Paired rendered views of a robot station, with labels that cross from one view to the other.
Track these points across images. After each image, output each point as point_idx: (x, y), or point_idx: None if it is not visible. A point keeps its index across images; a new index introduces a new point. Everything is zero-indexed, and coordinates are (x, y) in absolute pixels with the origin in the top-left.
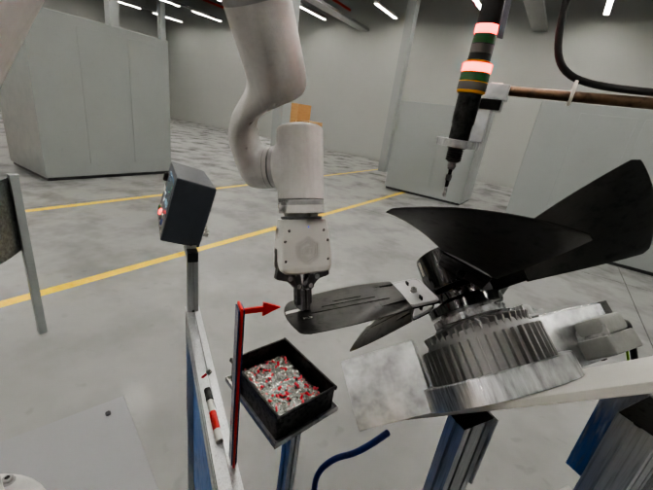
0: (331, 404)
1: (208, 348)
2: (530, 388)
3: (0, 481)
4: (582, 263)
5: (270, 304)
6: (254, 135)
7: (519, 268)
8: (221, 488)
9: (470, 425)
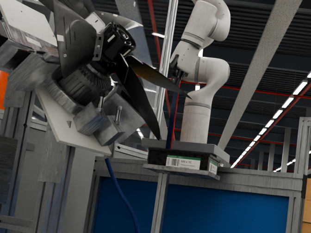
0: (148, 167)
1: (243, 168)
2: None
3: (190, 126)
4: (50, 6)
5: (171, 77)
6: (218, 17)
7: None
8: None
9: None
